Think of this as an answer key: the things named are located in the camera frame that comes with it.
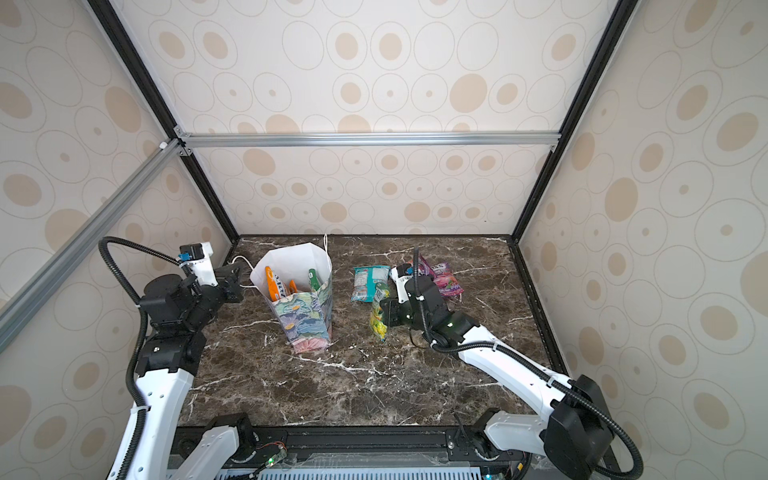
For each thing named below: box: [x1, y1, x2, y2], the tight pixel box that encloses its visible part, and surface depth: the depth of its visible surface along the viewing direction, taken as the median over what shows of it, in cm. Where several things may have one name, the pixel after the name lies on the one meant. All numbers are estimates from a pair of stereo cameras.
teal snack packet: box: [350, 266, 391, 303], surface depth 105 cm
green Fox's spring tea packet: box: [308, 268, 321, 291], surface depth 91 cm
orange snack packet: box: [265, 266, 279, 302], surface depth 80 cm
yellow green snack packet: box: [370, 282, 390, 342], surface depth 80 cm
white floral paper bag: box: [250, 243, 333, 353], surface depth 83 cm
